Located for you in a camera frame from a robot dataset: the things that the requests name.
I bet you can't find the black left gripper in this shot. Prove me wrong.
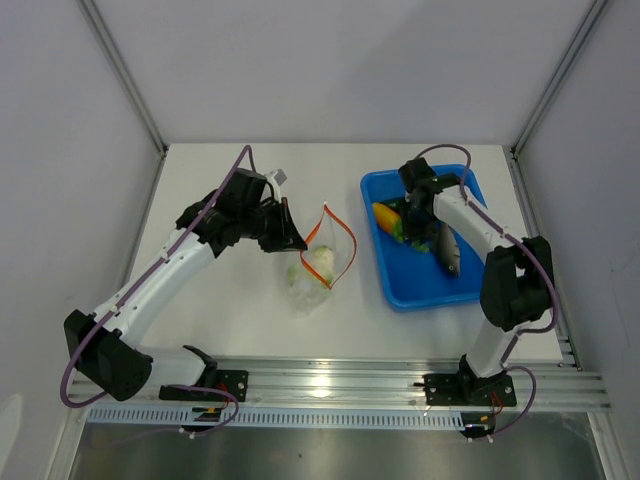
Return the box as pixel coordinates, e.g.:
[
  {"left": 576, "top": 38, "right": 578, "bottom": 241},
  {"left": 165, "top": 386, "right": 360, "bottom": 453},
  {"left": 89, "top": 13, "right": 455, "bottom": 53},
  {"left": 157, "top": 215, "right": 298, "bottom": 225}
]
[{"left": 241, "top": 197, "right": 307, "bottom": 254}]

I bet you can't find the green grapes toy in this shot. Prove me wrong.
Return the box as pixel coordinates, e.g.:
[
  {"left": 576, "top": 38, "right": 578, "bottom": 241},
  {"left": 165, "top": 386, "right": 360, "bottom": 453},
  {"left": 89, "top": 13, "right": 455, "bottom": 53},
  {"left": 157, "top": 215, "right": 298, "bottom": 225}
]
[{"left": 394, "top": 235, "right": 431, "bottom": 253}]

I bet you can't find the clear zip bag orange zipper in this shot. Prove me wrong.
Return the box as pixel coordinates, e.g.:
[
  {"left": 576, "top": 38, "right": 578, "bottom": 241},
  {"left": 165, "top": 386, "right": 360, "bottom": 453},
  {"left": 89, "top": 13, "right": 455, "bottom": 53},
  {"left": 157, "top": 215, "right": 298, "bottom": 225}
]
[{"left": 284, "top": 201, "right": 358, "bottom": 316}]

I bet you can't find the white green cabbage toy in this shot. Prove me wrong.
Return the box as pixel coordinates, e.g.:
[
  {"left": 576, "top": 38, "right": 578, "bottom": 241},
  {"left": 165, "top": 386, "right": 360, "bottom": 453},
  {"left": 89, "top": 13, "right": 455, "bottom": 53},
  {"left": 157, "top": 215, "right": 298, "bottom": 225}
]
[{"left": 286, "top": 245, "right": 336, "bottom": 295}]

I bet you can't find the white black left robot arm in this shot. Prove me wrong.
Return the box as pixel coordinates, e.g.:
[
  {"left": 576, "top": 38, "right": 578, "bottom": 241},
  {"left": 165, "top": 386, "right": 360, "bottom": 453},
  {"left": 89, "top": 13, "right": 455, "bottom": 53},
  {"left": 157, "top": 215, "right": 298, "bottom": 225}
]
[{"left": 64, "top": 168, "right": 307, "bottom": 401}]

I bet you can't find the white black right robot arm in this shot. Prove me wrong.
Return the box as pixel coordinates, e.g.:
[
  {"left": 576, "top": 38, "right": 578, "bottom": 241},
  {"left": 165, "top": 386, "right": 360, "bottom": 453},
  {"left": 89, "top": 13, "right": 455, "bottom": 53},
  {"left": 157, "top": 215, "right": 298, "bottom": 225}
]
[{"left": 399, "top": 157, "right": 558, "bottom": 405}]

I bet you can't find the green cucumber toy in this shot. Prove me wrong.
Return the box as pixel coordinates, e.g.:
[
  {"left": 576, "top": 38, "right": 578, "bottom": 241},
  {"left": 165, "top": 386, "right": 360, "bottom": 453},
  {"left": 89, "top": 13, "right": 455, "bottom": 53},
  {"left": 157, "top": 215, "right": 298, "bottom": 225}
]
[{"left": 382, "top": 197, "right": 406, "bottom": 211}]

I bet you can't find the yellow orange pepper toy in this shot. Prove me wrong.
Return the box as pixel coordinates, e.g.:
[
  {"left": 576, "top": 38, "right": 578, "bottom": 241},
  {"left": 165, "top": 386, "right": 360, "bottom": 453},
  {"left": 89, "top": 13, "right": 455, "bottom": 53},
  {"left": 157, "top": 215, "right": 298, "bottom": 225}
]
[{"left": 372, "top": 202, "right": 404, "bottom": 243}]

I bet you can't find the grey fish toy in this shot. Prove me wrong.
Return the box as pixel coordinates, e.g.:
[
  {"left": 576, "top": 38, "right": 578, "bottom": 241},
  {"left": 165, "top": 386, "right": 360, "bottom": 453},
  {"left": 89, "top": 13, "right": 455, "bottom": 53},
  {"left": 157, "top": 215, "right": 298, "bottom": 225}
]
[{"left": 432, "top": 222, "right": 461, "bottom": 278}]

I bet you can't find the blue plastic bin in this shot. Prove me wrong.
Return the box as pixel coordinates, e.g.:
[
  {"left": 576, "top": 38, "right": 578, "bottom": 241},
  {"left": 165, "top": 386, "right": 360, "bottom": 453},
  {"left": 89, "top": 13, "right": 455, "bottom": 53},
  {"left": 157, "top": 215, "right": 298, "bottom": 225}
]
[{"left": 360, "top": 169, "right": 484, "bottom": 313}]

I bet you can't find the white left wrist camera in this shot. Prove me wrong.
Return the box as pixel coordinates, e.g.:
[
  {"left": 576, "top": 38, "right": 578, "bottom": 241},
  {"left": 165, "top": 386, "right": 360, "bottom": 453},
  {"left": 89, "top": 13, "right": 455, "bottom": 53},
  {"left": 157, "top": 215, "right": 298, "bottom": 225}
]
[{"left": 266, "top": 169, "right": 287, "bottom": 196}]

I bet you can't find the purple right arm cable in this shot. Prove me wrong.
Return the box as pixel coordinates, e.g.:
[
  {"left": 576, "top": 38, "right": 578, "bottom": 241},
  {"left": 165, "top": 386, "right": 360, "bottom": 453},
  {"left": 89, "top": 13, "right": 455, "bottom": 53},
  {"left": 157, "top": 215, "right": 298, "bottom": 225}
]
[{"left": 414, "top": 144, "right": 559, "bottom": 444}]

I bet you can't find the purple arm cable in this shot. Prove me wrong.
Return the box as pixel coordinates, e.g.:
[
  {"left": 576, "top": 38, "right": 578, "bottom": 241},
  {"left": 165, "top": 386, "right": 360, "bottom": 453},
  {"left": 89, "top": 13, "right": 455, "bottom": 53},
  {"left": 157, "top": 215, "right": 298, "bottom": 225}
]
[
  {"left": 59, "top": 144, "right": 256, "bottom": 446},
  {"left": 414, "top": 144, "right": 559, "bottom": 444}
]

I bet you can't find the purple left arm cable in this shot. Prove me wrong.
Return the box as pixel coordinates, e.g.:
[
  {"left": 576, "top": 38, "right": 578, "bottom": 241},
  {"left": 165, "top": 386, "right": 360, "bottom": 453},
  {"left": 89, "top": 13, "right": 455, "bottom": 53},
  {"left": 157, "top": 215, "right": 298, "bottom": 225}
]
[{"left": 59, "top": 144, "right": 256, "bottom": 446}]

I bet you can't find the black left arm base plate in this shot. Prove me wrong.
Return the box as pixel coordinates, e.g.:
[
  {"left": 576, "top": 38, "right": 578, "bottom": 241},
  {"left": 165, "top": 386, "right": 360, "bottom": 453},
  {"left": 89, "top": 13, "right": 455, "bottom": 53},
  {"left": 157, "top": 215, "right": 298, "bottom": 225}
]
[{"left": 159, "top": 369, "right": 249, "bottom": 402}]

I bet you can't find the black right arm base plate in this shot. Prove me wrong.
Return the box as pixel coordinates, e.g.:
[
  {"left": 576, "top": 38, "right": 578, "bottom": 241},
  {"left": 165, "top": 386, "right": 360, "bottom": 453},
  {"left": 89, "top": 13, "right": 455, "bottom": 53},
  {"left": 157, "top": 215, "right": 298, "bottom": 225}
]
[{"left": 415, "top": 372, "right": 517, "bottom": 407}]

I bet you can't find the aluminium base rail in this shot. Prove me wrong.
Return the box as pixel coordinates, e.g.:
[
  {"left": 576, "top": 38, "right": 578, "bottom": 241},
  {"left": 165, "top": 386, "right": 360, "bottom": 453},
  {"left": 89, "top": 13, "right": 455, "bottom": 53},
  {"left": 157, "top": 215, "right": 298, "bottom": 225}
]
[{"left": 67, "top": 353, "right": 612, "bottom": 414}]

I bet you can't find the white slotted cable duct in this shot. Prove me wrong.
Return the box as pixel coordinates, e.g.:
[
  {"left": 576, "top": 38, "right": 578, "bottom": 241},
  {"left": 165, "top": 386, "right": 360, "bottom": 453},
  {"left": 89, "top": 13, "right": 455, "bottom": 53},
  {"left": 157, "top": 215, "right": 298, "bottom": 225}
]
[{"left": 87, "top": 404, "right": 465, "bottom": 431}]

